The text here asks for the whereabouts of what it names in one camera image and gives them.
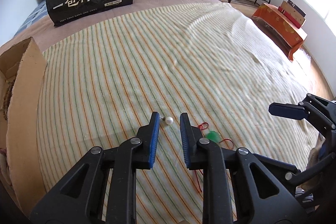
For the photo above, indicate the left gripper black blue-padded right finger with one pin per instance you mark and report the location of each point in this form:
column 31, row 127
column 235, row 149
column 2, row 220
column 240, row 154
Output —
column 239, row 186

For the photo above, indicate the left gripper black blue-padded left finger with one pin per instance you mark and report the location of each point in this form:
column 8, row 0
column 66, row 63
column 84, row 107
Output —
column 101, row 186

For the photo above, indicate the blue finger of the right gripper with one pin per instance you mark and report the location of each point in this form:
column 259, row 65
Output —
column 289, row 111

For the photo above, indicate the green jade red cord pendant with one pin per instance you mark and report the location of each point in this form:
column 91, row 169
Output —
column 217, row 138

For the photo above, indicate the white pearl earring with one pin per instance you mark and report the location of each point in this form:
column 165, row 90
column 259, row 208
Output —
column 167, row 120

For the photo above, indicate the dark brown bead mala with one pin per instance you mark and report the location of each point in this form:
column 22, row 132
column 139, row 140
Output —
column 7, row 97

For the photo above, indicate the brown cardboard box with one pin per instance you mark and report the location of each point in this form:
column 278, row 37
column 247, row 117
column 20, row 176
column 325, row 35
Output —
column 20, row 170

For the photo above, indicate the orange patterned gift box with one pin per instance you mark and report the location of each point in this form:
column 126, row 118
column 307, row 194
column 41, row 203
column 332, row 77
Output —
column 292, row 37

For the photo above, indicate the red and tan books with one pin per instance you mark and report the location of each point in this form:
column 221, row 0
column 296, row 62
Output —
column 293, row 13

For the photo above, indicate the striped yellow green towel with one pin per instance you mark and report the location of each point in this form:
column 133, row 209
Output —
column 204, row 59

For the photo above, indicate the brown bed blanket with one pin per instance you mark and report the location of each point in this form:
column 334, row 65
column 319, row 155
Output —
column 46, row 34

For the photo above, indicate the blue checked bed sheet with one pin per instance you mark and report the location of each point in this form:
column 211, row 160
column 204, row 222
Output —
column 38, row 13

